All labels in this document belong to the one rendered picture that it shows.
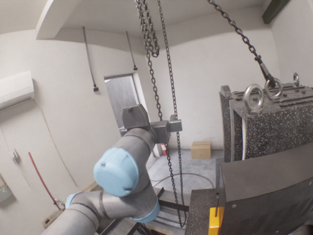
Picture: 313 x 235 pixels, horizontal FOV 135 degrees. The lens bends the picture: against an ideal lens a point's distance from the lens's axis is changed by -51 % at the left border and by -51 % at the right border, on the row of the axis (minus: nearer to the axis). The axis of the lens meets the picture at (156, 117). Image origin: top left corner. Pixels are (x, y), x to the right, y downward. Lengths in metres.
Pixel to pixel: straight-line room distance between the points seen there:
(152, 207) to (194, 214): 0.68
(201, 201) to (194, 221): 0.17
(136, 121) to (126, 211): 0.20
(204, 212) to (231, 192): 0.67
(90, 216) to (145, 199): 0.12
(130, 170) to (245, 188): 0.24
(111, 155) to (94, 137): 1.75
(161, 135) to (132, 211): 0.20
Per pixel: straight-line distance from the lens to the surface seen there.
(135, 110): 0.30
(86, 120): 1.90
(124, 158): 0.21
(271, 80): 0.46
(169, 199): 1.38
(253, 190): 0.31
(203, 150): 2.82
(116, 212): 0.30
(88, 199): 0.32
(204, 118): 2.91
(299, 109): 0.43
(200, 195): 1.06
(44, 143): 1.71
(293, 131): 0.44
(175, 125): 0.38
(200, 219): 0.94
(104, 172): 0.21
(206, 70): 2.72
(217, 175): 1.25
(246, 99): 0.33
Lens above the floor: 1.72
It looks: 15 degrees down
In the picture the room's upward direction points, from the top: 14 degrees counter-clockwise
